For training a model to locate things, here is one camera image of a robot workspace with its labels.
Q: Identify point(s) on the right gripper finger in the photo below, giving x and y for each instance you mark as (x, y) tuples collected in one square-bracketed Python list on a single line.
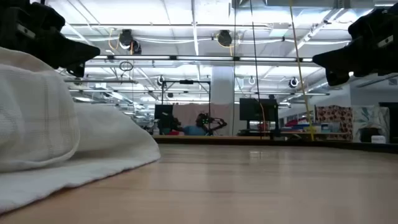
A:
[(335, 77), (345, 59)]

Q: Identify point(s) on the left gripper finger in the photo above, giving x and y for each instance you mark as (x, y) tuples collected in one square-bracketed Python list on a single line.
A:
[(77, 70), (68, 51)]

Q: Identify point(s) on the white plaid towel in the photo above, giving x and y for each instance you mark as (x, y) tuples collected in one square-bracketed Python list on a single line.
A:
[(37, 118)]

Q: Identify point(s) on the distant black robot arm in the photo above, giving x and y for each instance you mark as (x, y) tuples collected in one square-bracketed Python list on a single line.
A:
[(214, 121)]

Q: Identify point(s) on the floral patterned cloth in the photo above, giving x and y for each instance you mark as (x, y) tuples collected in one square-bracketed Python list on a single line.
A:
[(334, 119)]

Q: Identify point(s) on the pale leaf patterned cloth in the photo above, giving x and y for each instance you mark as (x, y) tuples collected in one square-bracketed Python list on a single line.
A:
[(370, 118)]

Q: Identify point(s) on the black cabinet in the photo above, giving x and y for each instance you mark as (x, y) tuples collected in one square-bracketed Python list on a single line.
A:
[(391, 121)]

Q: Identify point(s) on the white plastic container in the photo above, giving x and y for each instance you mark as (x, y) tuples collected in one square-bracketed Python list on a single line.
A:
[(378, 139)]

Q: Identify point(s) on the large black monitor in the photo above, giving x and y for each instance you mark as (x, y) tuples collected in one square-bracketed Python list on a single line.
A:
[(255, 109)]

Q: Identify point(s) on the small black monitor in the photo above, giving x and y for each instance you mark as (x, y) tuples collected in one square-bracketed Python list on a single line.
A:
[(163, 111)]

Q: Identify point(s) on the white building column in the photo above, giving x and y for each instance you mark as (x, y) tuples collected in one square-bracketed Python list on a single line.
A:
[(222, 93)]

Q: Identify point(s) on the long rig light bar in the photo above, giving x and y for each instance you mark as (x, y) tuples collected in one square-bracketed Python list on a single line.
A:
[(202, 58)]

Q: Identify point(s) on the black aluminium table frame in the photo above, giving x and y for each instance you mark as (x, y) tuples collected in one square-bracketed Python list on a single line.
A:
[(280, 142)]

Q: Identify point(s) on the distant black station frame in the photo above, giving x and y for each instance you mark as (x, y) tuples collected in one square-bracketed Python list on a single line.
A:
[(186, 81)]

